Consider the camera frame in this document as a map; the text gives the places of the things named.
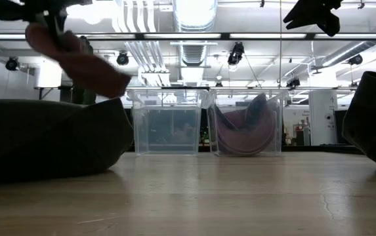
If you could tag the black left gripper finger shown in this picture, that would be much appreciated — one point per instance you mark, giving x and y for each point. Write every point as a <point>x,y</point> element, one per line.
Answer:
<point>13,10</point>
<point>76,4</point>

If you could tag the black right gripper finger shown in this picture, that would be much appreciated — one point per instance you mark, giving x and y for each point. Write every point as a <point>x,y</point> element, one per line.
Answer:
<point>330,24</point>
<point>305,11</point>

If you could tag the maroon baseball cap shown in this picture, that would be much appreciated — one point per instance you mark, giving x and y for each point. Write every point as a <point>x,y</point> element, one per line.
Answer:
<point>246,137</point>
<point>89,73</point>

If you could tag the black baseball cap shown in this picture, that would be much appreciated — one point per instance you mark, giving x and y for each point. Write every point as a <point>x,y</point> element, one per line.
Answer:
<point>374,121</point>

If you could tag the black ceiling spotlight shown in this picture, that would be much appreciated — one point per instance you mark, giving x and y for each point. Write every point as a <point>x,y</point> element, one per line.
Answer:
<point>122,58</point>
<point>293,82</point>
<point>236,54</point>
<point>12,64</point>
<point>355,59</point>

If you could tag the black overhead light bar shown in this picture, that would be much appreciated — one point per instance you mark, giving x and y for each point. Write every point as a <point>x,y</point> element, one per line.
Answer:
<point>223,36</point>

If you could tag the white square column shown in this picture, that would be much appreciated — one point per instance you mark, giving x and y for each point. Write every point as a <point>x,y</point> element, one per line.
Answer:
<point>322,118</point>

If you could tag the clear plastic bin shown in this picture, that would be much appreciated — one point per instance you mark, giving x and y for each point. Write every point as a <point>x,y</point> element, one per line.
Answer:
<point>278,131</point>
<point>168,131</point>

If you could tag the dark green baseball cap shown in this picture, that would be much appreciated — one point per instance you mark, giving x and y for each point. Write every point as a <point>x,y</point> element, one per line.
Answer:
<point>43,141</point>

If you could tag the silver ceiling air duct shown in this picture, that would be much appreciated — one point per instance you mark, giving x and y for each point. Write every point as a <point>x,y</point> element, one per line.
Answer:
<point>194,19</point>

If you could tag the black aluminium table frame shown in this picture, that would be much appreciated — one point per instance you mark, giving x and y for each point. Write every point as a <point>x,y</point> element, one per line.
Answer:
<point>322,149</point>

